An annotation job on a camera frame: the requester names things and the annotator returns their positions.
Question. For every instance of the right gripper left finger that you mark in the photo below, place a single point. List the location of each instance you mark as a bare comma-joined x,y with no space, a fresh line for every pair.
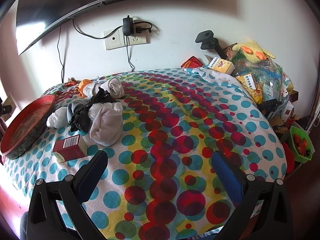
88,176

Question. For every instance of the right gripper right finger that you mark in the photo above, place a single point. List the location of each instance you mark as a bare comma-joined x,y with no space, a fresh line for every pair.
231,177

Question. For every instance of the red cigarette box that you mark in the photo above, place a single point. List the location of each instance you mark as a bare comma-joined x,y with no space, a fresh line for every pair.
70,148

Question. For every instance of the black plastic bag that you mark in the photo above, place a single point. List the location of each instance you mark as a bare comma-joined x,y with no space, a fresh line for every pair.
80,120

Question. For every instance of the grey white sock pair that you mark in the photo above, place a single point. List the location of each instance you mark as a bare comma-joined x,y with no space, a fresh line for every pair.
112,86

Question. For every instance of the blue grey sock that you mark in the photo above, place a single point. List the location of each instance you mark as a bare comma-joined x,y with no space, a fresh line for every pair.
75,106

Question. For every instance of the polka dot bed sheet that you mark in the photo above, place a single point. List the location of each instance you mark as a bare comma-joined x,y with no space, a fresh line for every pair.
159,182

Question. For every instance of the green basket with fruit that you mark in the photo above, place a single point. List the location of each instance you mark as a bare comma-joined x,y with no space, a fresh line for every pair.
300,145

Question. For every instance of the round red tray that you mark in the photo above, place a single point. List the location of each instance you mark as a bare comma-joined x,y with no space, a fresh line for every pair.
27,127

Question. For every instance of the red candy wrapper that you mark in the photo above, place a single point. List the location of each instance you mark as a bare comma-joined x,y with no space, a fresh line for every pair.
70,82

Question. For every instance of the yellow medicine box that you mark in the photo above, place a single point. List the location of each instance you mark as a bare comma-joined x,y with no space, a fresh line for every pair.
252,86
221,65

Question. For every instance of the clear bag of goods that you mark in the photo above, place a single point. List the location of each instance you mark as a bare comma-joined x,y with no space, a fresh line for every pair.
268,75

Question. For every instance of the red snack packet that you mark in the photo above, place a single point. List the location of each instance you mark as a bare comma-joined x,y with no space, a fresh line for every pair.
192,62

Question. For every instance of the yellow knitted duck toy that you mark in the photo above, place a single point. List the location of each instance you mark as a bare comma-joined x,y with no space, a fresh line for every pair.
253,52

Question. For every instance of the black power plug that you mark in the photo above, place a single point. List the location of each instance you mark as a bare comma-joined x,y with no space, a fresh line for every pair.
140,29

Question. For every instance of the black power adapter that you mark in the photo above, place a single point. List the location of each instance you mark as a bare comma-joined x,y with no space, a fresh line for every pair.
128,26

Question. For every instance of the white wall socket plate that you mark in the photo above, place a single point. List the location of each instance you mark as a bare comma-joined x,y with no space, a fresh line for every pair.
119,40

